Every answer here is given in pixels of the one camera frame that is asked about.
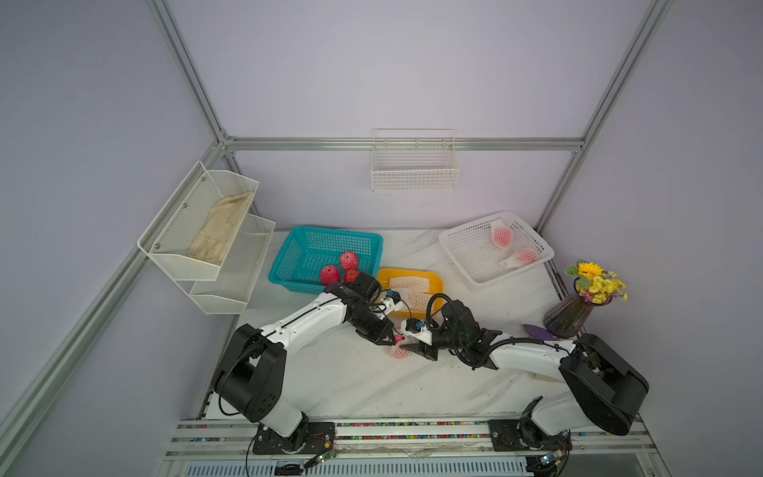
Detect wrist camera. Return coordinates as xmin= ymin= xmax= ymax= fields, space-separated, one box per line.
xmin=378 ymin=289 xmax=405 ymax=316
xmin=401 ymin=318 xmax=432 ymax=346

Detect netted red apple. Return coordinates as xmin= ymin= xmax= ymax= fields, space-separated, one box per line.
xmin=344 ymin=270 xmax=360 ymax=283
xmin=319 ymin=266 xmax=342 ymax=286

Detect white plastic perforated basket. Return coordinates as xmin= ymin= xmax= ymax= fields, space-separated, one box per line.
xmin=438 ymin=211 xmax=554 ymax=291

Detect yellow flower bouquet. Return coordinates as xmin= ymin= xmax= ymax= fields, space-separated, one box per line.
xmin=564 ymin=262 xmax=629 ymax=305

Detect netted apple top back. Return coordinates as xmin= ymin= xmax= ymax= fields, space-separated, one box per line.
xmin=490 ymin=219 xmax=514 ymax=250

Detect yellow plastic tub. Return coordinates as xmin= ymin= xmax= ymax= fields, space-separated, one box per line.
xmin=377 ymin=268 xmax=444 ymax=320

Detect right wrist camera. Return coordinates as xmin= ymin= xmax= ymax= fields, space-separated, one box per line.
xmin=401 ymin=318 xmax=432 ymax=346

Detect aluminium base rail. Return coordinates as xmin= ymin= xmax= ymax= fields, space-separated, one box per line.
xmin=158 ymin=417 xmax=671 ymax=476

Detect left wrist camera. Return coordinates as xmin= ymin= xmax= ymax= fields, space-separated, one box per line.
xmin=378 ymin=289 xmax=405 ymax=316

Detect teal plastic perforated basket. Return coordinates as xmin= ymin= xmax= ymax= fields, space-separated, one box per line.
xmin=268 ymin=227 xmax=383 ymax=295

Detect white two-tier wire shelf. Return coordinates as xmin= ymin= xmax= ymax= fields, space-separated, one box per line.
xmin=137 ymin=162 xmax=275 ymax=315

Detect white foam net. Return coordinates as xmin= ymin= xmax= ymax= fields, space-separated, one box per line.
xmin=389 ymin=275 xmax=430 ymax=294
xmin=405 ymin=291 xmax=432 ymax=314

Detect aluminium frame structure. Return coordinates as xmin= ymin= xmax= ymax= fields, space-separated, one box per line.
xmin=1 ymin=1 xmax=673 ymax=473

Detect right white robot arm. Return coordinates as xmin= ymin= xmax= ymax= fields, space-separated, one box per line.
xmin=401 ymin=294 xmax=650 ymax=448

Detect purple and pink cloth items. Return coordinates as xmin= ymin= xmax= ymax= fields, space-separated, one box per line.
xmin=522 ymin=324 xmax=560 ymax=341

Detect beige cloth in shelf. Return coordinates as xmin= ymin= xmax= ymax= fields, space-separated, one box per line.
xmin=186 ymin=192 xmax=254 ymax=266

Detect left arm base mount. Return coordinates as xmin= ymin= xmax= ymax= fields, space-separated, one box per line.
xmin=250 ymin=415 xmax=336 ymax=455

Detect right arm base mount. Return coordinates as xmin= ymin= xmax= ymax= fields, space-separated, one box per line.
xmin=488 ymin=397 xmax=571 ymax=465

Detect dark glass vase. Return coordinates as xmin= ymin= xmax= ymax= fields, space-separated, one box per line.
xmin=542 ymin=294 xmax=597 ymax=339

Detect white wire wall basket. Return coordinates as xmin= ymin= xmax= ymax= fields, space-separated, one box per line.
xmin=371 ymin=128 xmax=460 ymax=193

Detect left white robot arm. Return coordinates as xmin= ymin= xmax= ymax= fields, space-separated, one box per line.
xmin=212 ymin=272 xmax=403 ymax=444

